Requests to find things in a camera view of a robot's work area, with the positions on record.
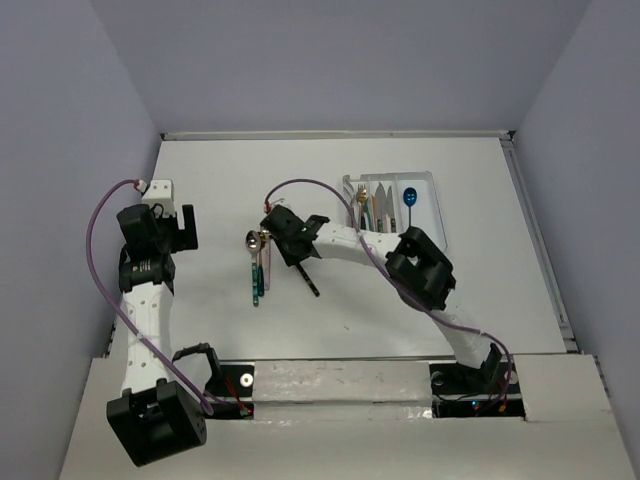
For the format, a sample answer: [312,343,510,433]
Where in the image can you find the pink handled spoon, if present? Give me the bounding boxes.
[261,230,271,291]

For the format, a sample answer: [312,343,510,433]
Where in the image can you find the gold spoon teal handle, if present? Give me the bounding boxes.
[258,232,266,297]

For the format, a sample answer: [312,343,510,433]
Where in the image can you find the teal handled spoon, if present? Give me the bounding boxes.
[245,230,261,307]

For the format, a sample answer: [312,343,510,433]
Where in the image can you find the gold fork green handle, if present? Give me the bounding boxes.
[356,184,367,230]

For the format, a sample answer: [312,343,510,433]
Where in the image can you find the blue metallic spoon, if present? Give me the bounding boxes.
[402,187,417,227]

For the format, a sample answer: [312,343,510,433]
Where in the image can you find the pink handled fork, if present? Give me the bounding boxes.
[342,175,356,227]

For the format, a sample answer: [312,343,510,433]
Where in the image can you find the orange handled knife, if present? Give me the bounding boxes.
[371,195,381,232]

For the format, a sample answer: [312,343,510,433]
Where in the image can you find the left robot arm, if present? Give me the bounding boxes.
[106,202,221,467]

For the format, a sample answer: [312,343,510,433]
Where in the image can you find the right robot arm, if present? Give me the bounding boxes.
[260,205,513,392]

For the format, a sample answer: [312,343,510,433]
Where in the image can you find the white compartment tray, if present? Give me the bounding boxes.
[342,171,447,251]

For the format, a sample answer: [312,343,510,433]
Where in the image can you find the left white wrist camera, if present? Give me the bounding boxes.
[141,180,176,218]

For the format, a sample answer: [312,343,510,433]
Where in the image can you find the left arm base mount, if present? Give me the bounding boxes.
[158,360,255,420]

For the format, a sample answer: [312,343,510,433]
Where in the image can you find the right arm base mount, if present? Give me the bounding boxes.
[429,362,525,419]

